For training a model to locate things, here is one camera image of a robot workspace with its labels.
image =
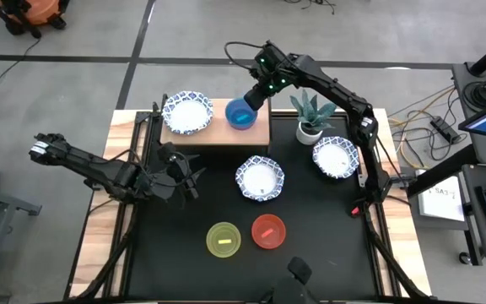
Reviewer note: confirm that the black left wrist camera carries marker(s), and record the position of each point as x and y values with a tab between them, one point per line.
166	152

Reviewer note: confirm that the white paper sheet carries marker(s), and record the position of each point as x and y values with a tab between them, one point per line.
441	203

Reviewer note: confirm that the orange shop vacuum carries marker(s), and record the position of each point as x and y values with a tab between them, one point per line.
32	12

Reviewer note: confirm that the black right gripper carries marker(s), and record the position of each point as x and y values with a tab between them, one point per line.
256	98

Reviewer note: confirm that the red button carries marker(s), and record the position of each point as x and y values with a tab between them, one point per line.
354	210

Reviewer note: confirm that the blue plastic bowl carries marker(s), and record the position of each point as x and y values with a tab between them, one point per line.
238	117

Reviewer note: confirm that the green plant in white pot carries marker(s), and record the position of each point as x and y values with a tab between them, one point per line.
311	118

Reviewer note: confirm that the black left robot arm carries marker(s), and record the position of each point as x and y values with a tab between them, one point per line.
78	162

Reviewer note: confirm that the wooden shelf with black frame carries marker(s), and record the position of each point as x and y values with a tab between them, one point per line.
222	134

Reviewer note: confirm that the black power strip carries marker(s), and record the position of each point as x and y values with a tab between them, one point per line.
445	128

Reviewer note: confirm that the orange plastic bowl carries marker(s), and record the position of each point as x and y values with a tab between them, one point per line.
268	231

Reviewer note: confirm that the yellow translucent plastic bowl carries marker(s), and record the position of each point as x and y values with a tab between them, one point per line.
223	240

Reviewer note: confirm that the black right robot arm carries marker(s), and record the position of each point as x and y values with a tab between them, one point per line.
336	90

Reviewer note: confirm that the blue patterned paper plate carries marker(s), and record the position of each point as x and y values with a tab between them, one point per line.
260	178
336	157
188	113

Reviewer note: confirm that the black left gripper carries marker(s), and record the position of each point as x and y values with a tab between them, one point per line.
171	179

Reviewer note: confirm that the black table-level camera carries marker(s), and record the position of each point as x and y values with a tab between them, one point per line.
295	283

